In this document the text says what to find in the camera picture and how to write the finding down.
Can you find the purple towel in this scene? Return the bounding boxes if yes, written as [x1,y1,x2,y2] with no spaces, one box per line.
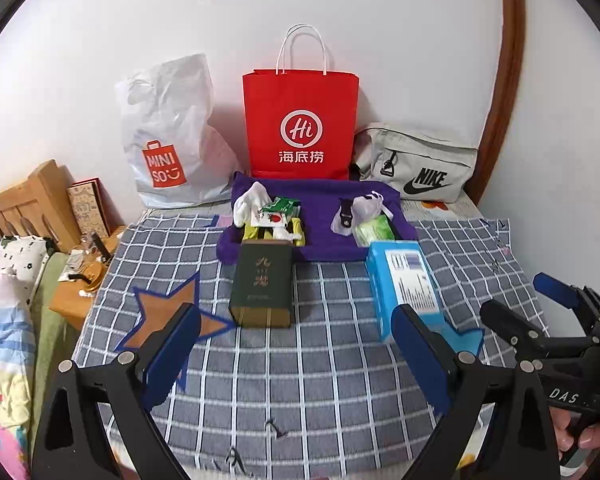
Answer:
[217,171,419,264]

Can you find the yellow pouch with black stripes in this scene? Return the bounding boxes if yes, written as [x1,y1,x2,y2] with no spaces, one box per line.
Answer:
[242,219,307,247]

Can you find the brown wooden door frame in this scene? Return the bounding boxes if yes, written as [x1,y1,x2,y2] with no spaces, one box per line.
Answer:
[476,0,527,212]

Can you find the clear bag with black strip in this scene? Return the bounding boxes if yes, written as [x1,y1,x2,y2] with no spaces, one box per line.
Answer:
[331,191,397,234]

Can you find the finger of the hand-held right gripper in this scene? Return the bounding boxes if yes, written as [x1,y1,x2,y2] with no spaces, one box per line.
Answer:
[533,272,600,323]
[480,300,598,358]

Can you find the blue cardboard box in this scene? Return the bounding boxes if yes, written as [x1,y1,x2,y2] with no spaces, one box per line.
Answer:
[365,240,447,344]

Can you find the wooden bed headboard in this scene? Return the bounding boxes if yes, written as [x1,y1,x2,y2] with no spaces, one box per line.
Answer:
[0,160,84,254]

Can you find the amber glass cup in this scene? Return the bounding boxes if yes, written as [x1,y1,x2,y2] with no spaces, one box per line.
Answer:
[74,259,107,292]

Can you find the red paper bag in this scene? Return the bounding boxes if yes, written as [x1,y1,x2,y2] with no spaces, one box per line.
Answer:
[242,24,361,182]

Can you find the green wet wipes packet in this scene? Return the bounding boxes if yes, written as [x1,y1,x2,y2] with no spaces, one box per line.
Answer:
[355,215,397,247]

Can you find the white spotted pillow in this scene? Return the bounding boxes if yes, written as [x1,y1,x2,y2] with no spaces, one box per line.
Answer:
[0,235,52,307]

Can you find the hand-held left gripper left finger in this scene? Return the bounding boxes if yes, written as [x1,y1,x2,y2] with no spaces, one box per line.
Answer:
[30,303,203,480]

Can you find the grey waist bag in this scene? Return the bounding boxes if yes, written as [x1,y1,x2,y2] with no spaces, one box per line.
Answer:
[352,122,480,204]

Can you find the patterned hardcover book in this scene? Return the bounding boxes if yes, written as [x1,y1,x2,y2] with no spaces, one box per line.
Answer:
[67,177,114,239]

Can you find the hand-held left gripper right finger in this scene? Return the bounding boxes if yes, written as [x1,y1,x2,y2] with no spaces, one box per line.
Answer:
[390,304,562,480]

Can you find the grey checkered cloth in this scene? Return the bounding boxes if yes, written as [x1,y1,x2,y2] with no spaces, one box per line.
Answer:
[71,210,549,477]

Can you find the person's right hand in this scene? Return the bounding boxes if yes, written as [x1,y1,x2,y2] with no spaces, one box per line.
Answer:
[550,404,600,462]

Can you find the dark green small packet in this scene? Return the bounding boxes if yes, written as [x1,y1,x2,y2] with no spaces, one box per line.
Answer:
[261,196,302,217]

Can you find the white plastic shopping bag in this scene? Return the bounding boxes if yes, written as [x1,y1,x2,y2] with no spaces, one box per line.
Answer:
[114,53,242,210]

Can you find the white printed bedsheet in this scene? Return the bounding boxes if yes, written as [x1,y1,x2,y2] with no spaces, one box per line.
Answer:
[400,196,482,222]

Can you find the wooden nightstand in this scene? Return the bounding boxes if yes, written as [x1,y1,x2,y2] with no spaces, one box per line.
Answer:
[48,225,129,332]

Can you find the dark green tea box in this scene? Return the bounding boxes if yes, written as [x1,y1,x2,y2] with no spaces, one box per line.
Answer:
[228,240,296,331]

